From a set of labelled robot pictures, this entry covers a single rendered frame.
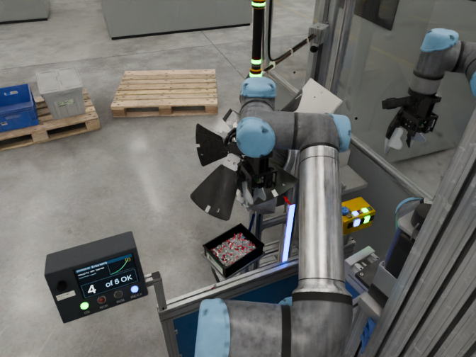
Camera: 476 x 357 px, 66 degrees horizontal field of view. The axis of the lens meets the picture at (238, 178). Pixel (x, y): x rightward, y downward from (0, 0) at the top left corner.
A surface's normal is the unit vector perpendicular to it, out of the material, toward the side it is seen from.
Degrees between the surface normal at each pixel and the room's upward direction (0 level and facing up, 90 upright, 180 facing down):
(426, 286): 90
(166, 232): 0
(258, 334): 18
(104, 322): 0
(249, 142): 90
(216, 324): 7
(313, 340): 24
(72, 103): 96
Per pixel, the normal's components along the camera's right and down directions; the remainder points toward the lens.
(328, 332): 0.24, -0.38
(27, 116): 0.46, 0.56
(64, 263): -0.09, -0.90
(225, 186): -0.10, -0.04
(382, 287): -0.85, 0.33
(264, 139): -0.08, 0.63
